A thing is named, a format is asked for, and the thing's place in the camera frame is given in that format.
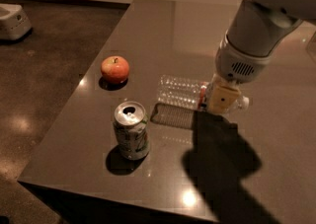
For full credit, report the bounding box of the white machine base on floor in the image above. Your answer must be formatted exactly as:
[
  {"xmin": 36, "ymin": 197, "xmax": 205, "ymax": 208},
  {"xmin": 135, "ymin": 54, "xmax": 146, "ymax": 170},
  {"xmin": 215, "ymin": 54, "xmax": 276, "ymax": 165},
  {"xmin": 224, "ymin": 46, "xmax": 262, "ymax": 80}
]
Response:
[{"xmin": 0, "ymin": 3, "xmax": 32, "ymax": 40}]

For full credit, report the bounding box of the clear plastic water bottle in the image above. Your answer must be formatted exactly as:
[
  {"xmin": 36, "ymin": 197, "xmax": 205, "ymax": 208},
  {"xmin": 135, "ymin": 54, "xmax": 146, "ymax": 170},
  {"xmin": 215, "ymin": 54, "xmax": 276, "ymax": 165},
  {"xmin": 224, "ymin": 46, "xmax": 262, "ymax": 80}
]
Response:
[{"xmin": 157, "ymin": 75, "xmax": 250, "ymax": 114}]

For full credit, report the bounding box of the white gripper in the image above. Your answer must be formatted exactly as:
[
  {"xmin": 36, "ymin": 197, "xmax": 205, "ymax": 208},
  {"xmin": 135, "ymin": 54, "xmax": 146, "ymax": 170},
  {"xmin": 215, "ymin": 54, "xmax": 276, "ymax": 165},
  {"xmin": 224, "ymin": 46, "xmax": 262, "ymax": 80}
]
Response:
[{"xmin": 206, "ymin": 35, "xmax": 271, "ymax": 114}]

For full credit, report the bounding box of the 7up soda can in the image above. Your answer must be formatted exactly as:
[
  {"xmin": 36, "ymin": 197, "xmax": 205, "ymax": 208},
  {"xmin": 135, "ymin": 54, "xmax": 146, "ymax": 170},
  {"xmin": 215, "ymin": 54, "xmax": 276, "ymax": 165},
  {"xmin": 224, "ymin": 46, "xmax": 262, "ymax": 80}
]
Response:
[{"xmin": 114, "ymin": 101, "xmax": 150, "ymax": 161}]

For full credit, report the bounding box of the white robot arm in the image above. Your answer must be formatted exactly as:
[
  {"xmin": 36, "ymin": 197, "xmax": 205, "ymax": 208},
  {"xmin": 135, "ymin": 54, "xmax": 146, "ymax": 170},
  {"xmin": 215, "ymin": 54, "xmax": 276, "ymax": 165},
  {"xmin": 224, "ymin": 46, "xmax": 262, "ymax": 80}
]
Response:
[{"xmin": 204, "ymin": 0, "xmax": 316, "ymax": 114}]

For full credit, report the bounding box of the red apple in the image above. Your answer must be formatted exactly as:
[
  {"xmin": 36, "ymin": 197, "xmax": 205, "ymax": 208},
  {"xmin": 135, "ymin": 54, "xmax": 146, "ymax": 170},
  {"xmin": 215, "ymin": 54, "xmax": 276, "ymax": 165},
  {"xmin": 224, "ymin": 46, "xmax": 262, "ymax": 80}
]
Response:
[{"xmin": 101, "ymin": 55, "xmax": 129, "ymax": 84}]

